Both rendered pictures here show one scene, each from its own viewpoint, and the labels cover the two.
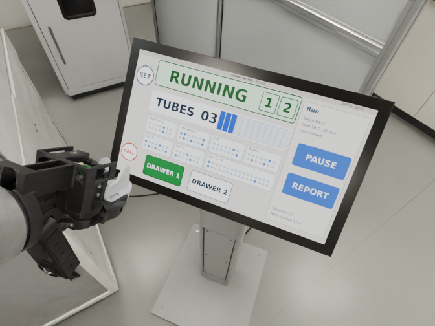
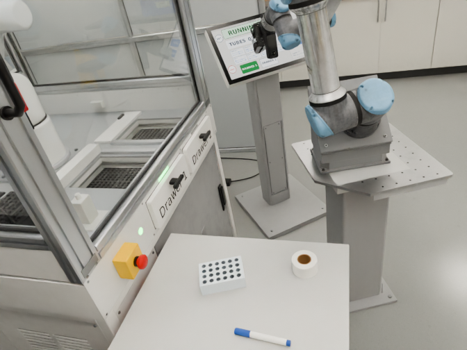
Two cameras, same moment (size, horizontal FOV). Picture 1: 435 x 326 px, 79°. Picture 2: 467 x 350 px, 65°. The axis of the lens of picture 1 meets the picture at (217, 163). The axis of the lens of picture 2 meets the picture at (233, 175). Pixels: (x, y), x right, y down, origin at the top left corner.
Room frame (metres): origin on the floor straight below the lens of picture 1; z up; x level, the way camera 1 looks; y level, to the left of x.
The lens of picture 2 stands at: (-1.00, 1.31, 1.58)
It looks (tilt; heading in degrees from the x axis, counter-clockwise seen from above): 33 degrees down; 324
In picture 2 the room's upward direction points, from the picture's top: 11 degrees counter-clockwise
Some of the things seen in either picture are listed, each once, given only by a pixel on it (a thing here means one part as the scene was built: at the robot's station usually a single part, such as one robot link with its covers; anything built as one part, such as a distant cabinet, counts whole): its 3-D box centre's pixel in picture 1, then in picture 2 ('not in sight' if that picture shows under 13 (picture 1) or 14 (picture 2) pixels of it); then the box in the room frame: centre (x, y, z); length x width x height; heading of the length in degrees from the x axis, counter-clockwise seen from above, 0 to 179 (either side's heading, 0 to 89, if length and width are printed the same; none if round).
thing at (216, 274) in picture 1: (218, 243); (273, 139); (0.39, -0.03, 0.51); 0.50 x 0.45 x 1.02; 162
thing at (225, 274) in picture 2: not in sight; (222, 274); (-0.37, 0.96, 0.78); 0.12 x 0.08 x 0.04; 54
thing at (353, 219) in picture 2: not in sight; (354, 229); (-0.33, 0.22, 0.38); 0.30 x 0.30 x 0.76; 57
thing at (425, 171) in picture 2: not in sight; (362, 169); (-0.34, 0.20, 0.70); 0.45 x 0.44 x 0.12; 57
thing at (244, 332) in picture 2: not in sight; (262, 337); (-0.58, 1.02, 0.77); 0.14 x 0.02 x 0.02; 29
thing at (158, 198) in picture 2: not in sight; (170, 188); (-0.01, 0.87, 0.87); 0.29 x 0.02 x 0.11; 124
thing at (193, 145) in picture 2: not in sight; (199, 142); (0.16, 0.61, 0.87); 0.29 x 0.02 x 0.11; 124
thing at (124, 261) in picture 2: not in sight; (130, 260); (-0.21, 1.14, 0.88); 0.07 x 0.05 x 0.07; 124
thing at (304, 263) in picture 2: not in sight; (304, 264); (-0.52, 0.79, 0.78); 0.07 x 0.07 x 0.04
